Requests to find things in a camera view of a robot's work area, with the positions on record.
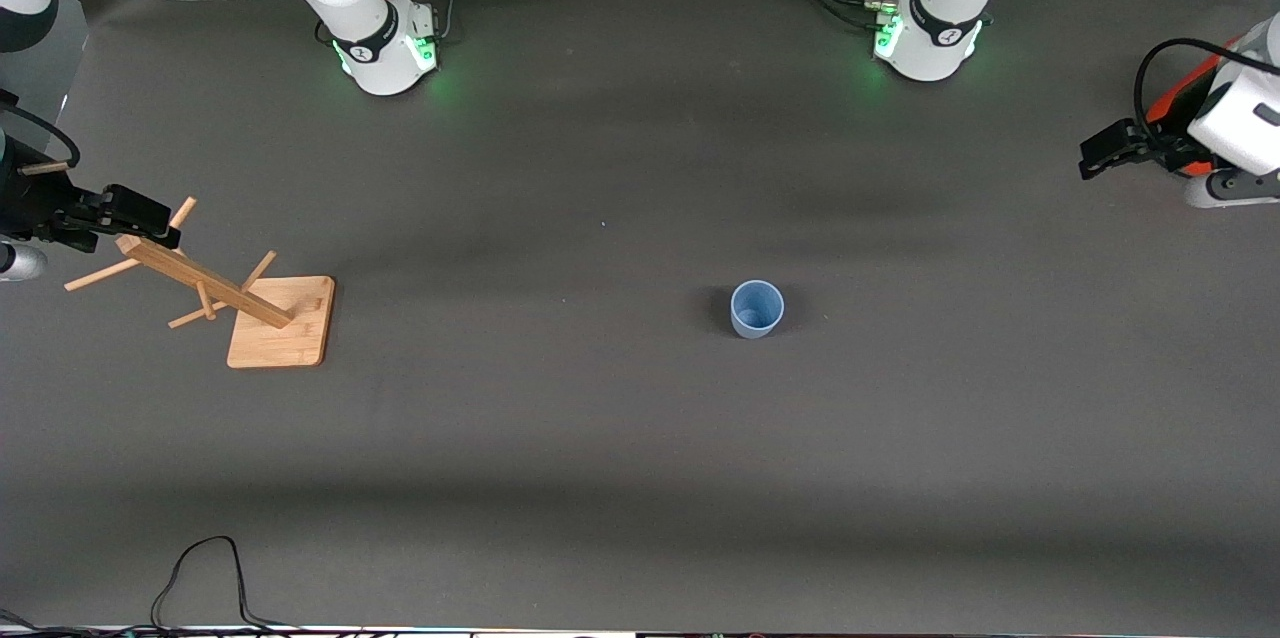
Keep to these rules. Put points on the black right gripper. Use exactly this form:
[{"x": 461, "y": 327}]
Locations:
[{"x": 32, "y": 203}]

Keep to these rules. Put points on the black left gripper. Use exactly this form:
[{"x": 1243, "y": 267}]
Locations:
[{"x": 1160, "y": 154}]

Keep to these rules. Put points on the light blue cup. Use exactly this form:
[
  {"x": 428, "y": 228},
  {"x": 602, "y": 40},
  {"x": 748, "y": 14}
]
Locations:
[{"x": 757, "y": 310}]

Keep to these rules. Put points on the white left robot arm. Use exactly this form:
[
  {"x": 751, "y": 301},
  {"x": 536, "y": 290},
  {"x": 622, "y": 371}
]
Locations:
[{"x": 950, "y": 18}]

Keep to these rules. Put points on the wooden cup rack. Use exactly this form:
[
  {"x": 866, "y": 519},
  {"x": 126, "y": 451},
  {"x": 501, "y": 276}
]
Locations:
[{"x": 280, "y": 338}]

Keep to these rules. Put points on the orange cylinder with grey lid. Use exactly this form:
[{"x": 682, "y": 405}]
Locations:
[{"x": 1185, "y": 93}]

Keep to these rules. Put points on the dark grey table mat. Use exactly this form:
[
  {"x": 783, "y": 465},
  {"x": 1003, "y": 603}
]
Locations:
[{"x": 640, "y": 418}]

